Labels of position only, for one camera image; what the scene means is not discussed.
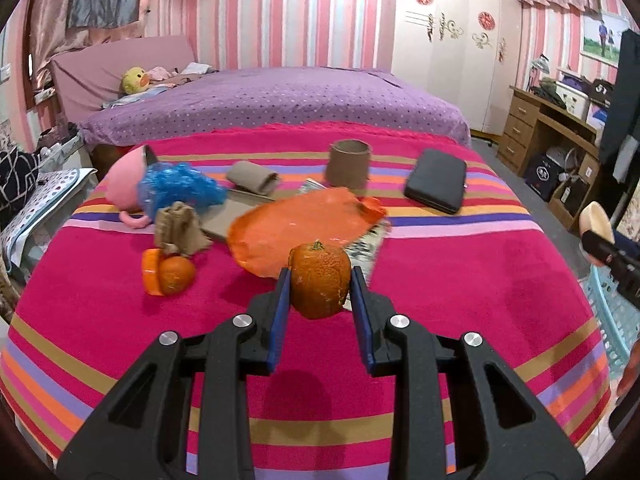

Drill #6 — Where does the black box with emblem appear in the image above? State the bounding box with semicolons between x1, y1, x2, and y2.
524;152;563;201

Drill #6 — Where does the light blue plastic basket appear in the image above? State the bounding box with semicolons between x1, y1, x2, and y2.
581;262;640;380

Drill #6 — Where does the white storage box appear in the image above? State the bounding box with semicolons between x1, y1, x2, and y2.
554;81;592;122

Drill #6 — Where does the large mandarin orange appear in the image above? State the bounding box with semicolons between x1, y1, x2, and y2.
287;241;352;320

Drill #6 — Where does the black case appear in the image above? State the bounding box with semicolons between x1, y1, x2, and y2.
403;148;468;215

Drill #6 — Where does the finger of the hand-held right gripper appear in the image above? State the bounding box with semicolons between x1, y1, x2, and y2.
581;230;640;267

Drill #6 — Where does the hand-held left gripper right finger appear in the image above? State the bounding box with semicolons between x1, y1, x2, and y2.
349;265;587;480

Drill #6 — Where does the yellow duck plush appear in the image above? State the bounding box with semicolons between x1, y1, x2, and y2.
121;66;151;95

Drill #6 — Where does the pink cup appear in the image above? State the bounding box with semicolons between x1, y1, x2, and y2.
106;144;161;228

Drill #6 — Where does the purple dotted bed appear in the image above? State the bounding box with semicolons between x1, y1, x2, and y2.
77;66;473;150

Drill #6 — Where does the brown paper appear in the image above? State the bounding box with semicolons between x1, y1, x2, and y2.
154;201;213;257

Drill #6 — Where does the dark bag on desk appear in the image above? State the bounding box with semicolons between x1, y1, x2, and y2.
530;77;567;108

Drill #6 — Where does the dark hanging jacket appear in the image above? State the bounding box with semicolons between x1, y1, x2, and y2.
599;29;640;183

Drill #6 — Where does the black white patterned cloth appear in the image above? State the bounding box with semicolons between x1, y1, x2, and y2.
0;149;42;213

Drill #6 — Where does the wooden desk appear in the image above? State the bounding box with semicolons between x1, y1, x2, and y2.
497;85;608;233

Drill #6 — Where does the small mandarin orange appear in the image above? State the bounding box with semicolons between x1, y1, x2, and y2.
159;255;197;296

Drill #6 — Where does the small framed wall photo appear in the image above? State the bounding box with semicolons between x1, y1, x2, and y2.
581;10;632;66

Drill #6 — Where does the pink headboard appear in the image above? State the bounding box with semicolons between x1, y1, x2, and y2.
50;35;198;123

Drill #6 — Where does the blue plastic bag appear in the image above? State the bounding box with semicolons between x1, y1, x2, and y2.
139;162;228;211

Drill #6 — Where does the round cardboard tube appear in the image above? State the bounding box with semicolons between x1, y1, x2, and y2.
324;139;372;191

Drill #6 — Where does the striped pink blanket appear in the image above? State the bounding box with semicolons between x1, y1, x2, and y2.
0;122;613;480

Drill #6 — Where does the white appliance under desk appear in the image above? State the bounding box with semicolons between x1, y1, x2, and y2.
546;144;576;173

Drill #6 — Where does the flat cardboard piece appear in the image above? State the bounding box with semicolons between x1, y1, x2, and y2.
201;189;276;243

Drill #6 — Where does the orange plastic bag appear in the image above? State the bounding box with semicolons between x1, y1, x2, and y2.
226;186;388;279

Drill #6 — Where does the white wardrobe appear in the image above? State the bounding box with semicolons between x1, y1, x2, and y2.
390;0;523;136

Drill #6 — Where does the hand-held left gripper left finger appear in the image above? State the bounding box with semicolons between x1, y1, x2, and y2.
55;267;293;480

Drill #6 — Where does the floral cloth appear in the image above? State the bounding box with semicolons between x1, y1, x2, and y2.
607;187;640;248

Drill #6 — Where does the person's right hand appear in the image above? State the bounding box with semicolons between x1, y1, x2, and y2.
616;339;640;397

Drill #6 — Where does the desk lamp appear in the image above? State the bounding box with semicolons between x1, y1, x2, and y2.
527;54;552;92

